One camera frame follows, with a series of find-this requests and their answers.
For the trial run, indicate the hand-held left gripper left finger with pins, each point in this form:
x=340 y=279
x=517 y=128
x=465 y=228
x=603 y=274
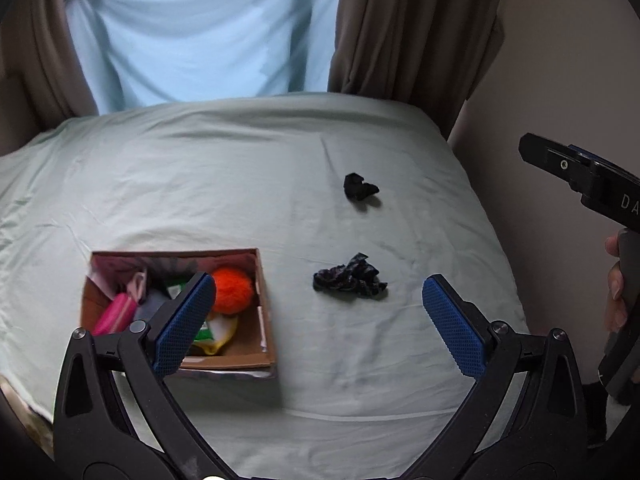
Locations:
x=186 y=325

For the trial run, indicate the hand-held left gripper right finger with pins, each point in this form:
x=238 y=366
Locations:
x=452 y=325

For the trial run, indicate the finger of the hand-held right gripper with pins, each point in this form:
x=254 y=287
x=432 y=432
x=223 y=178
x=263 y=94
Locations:
x=550 y=157
x=605 y=160

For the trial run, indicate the yellow green white cloth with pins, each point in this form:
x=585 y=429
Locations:
x=220 y=335

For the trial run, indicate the grey-blue sock ball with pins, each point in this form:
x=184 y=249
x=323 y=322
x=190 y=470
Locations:
x=150 y=306

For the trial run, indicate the orange fluffy pompom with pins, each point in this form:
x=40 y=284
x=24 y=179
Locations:
x=234 y=285

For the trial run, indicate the pale pink cloth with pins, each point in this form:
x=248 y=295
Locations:
x=137 y=284

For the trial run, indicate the cardboard box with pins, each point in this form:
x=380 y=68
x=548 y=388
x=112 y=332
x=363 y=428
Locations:
x=250 y=330

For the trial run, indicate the magenta pink soft item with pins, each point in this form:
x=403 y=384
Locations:
x=112 y=316

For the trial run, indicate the black patterned cloth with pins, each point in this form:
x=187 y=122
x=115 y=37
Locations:
x=350 y=280

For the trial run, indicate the small plain black cloth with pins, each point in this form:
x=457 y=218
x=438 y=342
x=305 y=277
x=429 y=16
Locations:
x=359 y=187

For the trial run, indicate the person's right hand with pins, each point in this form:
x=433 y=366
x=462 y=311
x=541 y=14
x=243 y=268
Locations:
x=614 y=285

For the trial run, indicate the bed with pale green sheet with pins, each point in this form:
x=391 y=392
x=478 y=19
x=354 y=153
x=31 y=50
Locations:
x=250 y=160

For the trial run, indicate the cream folded bedding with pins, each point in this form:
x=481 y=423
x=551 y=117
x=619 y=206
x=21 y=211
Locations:
x=25 y=415

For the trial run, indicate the brown curtain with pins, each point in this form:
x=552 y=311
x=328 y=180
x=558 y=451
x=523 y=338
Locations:
x=55 y=50
x=410 y=35

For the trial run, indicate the light blue hanging sheet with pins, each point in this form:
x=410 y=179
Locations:
x=200 y=30

